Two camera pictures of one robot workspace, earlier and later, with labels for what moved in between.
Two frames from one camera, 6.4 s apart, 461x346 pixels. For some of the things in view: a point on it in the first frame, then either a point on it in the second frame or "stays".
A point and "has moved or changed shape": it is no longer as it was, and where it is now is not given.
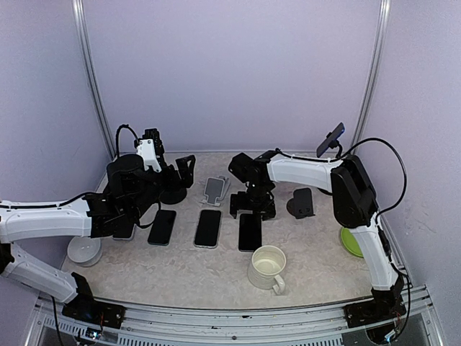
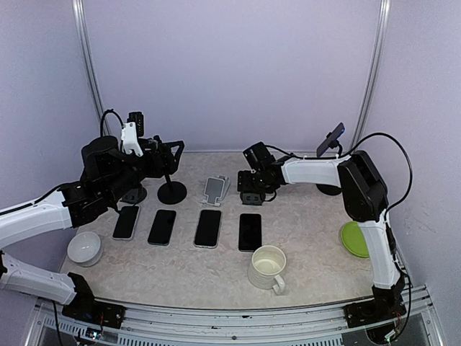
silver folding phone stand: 215,189 stays
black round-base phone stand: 170,197 stays
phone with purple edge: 249,231 stays
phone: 207,232 stays
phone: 162,228 stays
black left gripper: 186,174 to 158,170
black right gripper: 267,210 to 243,183
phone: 124,232 stays
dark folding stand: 300,205 has moved or changed shape
